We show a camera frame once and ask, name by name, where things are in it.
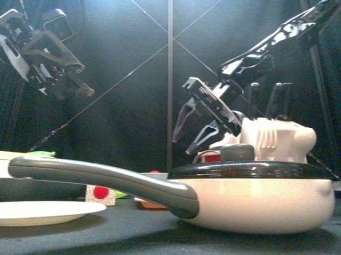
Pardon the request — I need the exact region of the dark grey flat box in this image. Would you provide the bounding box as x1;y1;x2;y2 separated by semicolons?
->
0;177;88;202

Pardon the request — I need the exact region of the dark slanted frame post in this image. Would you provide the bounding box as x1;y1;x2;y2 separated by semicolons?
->
300;0;341;157

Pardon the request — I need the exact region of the white plate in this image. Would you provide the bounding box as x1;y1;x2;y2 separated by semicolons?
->
0;200;108;228

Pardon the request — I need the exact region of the thin diagonal cord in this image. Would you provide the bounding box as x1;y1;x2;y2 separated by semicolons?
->
28;0;223;152
130;0;223;78

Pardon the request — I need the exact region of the grey vertical frame post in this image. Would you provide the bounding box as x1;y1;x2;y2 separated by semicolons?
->
166;0;175;172

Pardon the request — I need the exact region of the white block red dot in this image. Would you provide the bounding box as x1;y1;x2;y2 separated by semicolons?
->
84;184;118;207

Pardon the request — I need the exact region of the slim black knife handle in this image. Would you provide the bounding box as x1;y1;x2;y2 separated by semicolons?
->
246;82;262;121

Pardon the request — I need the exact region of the white toy pot grey handle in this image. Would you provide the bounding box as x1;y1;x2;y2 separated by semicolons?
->
7;156;337;236

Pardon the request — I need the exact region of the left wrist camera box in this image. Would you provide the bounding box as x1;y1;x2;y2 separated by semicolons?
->
40;8;76;43

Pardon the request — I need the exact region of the red sharpener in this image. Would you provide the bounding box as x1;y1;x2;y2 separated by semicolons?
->
193;149;223;164

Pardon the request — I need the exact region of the white toy knife block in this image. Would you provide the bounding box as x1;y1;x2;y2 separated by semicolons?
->
207;116;318;165

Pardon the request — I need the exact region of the black pot lid grey knob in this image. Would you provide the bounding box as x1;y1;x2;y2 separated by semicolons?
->
169;143;334;181

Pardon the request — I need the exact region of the pale yellow cutting board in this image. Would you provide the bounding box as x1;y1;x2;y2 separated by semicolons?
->
0;150;33;161

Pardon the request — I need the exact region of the grey small tray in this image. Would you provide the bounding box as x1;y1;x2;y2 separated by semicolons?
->
138;171;170;182

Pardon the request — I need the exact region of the orange toy food piece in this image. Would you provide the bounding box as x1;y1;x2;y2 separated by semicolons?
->
132;196;170;211

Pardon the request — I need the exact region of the green toy vegetable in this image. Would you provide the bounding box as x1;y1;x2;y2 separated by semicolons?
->
25;150;58;159

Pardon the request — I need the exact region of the wide black knife handle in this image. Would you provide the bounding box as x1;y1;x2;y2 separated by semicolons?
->
265;81;296;121

